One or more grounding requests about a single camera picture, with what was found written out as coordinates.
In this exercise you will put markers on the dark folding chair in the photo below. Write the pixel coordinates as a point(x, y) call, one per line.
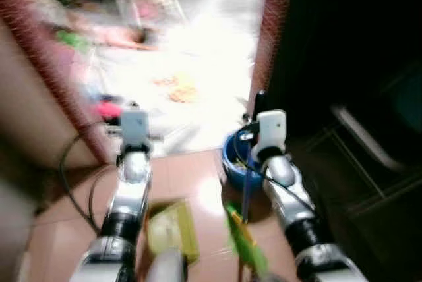
point(359, 134)

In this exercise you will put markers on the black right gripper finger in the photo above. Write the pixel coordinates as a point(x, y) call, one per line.
point(259, 103)

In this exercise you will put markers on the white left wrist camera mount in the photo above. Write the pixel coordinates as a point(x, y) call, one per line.
point(135, 129)

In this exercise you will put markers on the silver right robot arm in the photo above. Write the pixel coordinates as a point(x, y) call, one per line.
point(282, 171)

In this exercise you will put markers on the blue plastic bucket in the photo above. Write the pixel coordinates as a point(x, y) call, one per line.
point(234, 170)

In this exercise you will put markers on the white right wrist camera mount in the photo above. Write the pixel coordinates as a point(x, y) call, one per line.
point(271, 130)

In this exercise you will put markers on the orange debris on floor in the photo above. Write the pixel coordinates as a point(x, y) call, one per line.
point(178, 91)

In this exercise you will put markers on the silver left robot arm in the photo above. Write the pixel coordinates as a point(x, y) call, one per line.
point(132, 190)

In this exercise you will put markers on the green item on floor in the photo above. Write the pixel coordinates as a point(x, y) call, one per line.
point(69, 38)

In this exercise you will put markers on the grey robot left leg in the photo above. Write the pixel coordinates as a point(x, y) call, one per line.
point(165, 269)

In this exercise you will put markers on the pink item on floor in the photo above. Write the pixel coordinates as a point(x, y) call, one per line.
point(105, 108)

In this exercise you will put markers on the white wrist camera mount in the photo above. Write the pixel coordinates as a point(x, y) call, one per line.
point(271, 130)
point(135, 129)

